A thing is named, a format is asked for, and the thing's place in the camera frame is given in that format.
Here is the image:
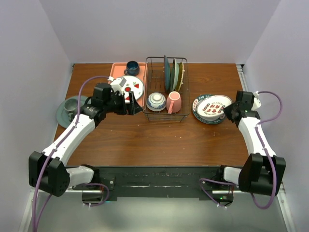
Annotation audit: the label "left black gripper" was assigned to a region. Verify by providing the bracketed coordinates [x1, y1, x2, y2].
[104, 91, 142, 116]

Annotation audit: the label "green rim white plate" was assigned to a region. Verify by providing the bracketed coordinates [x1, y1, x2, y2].
[192, 94, 226, 125]

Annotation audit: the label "white plate red characters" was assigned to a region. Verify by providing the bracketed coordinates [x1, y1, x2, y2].
[193, 95, 232, 122]

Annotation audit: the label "blue white porcelain bowl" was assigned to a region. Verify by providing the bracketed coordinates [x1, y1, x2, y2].
[146, 92, 166, 112]

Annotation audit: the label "pink ceramic mug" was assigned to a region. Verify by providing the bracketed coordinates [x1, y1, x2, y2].
[166, 91, 182, 114]

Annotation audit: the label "dark teal plate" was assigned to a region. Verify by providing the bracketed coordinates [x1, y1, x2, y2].
[164, 55, 170, 92]

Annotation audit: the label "light green flower plate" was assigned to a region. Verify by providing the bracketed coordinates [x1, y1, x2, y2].
[170, 58, 179, 91]

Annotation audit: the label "yellow woven bamboo plate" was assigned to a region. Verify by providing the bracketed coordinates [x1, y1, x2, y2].
[177, 62, 184, 91]

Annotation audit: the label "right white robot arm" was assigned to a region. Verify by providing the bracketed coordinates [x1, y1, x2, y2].
[215, 91, 286, 197]

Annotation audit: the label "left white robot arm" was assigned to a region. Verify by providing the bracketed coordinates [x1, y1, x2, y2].
[28, 83, 142, 197]

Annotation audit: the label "white watermelon pattern plate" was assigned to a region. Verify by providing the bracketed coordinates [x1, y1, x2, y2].
[123, 75, 144, 103]

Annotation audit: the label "dark blue mug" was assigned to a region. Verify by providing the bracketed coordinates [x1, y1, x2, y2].
[124, 61, 140, 76]

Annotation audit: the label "grey metal mug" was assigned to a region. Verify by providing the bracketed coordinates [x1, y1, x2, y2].
[63, 98, 78, 122]

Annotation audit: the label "grey green saucer plate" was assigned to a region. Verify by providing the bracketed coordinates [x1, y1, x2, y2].
[56, 95, 78, 128]

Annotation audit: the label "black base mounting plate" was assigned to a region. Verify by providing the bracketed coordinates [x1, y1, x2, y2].
[73, 166, 238, 203]

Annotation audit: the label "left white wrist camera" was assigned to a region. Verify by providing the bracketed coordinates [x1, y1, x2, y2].
[108, 76, 126, 95]

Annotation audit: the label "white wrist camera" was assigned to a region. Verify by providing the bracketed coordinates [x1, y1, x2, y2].
[252, 91, 262, 111]
[108, 76, 126, 95]

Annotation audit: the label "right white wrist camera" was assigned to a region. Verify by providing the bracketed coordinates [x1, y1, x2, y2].
[252, 91, 262, 111]

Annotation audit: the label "black wire dish rack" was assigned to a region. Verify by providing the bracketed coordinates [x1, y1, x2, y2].
[143, 57, 190, 122]

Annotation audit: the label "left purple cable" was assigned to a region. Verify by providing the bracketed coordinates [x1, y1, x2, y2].
[31, 76, 109, 232]

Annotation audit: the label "aluminium frame rail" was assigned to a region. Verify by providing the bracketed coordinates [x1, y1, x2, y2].
[236, 64, 296, 232]

